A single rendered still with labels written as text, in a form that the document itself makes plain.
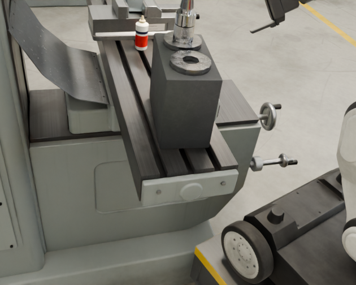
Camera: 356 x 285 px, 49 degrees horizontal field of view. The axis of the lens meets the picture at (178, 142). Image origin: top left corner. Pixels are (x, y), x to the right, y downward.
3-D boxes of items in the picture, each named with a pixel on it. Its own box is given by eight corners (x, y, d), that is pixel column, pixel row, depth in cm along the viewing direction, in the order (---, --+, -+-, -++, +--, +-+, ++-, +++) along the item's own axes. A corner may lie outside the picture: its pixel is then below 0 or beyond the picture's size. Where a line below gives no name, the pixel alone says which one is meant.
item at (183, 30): (170, 34, 92) (173, 11, 89) (190, 34, 94) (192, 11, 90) (175, 43, 89) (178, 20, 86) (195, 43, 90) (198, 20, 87)
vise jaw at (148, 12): (152, 3, 141) (153, -8, 138) (161, 17, 132) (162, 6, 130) (136, 3, 139) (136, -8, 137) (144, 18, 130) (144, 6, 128)
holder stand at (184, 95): (192, 96, 110) (202, 28, 97) (209, 148, 93) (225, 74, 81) (149, 96, 107) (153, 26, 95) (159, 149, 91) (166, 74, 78)
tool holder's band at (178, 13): (173, 11, 89) (173, 7, 88) (192, 11, 90) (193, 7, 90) (178, 20, 86) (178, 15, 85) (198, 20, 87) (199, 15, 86)
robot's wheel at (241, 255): (265, 288, 129) (282, 253, 116) (254, 296, 127) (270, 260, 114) (226, 244, 141) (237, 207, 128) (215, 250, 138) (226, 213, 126)
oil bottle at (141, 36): (145, 44, 131) (147, 12, 124) (148, 50, 128) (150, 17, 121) (133, 45, 130) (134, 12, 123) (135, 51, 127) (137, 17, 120)
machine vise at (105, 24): (180, 20, 150) (183, -9, 143) (193, 37, 139) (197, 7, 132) (87, 22, 140) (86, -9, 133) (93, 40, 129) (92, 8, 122)
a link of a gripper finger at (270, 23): (251, 31, 96) (275, 20, 96) (248, 29, 99) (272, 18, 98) (253, 37, 97) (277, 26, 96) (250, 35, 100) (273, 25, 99)
